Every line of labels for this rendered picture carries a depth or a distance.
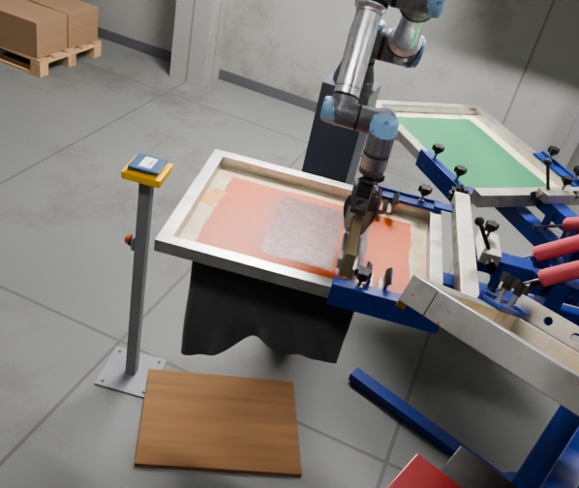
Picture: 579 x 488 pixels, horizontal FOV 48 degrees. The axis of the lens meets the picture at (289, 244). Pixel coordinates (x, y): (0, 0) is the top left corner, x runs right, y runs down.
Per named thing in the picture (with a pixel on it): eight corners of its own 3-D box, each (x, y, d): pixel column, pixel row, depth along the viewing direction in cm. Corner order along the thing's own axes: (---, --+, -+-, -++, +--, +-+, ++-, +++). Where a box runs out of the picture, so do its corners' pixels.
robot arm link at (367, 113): (364, 99, 189) (360, 110, 180) (401, 108, 189) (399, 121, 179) (357, 123, 193) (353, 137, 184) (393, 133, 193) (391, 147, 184)
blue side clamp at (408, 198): (348, 202, 217) (353, 185, 214) (350, 196, 222) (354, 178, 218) (435, 226, 216) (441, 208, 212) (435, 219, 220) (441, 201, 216)
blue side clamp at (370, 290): (325, 304, 172) (331, 284, 168) (328, 292, 176) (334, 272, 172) (436, 334, 170) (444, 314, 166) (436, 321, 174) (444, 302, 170)
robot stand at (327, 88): (280, 305, 314) (337, 68, 247) (314, 320, 310) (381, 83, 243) (264, 326, 300) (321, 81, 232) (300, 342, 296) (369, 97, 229)
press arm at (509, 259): (470, 268, 190) (475, 255, 187) (469, 258, 194) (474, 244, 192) (528, 285, 189) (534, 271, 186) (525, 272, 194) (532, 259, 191)
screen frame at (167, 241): (153, 250, 174) (154, 239, 172) (214, 158, 222) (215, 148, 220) (439, 328, 170) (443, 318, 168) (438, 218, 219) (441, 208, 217)
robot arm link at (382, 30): (345, 47, 238) (354, 10, 230) (380, 56, 237) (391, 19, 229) (341, 56, 228) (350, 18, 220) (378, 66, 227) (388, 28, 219)
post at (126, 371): (94, 384, 254) (101, 171, 200) (116, 347, 272) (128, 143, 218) (147, 399, 253) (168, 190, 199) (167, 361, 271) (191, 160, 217)
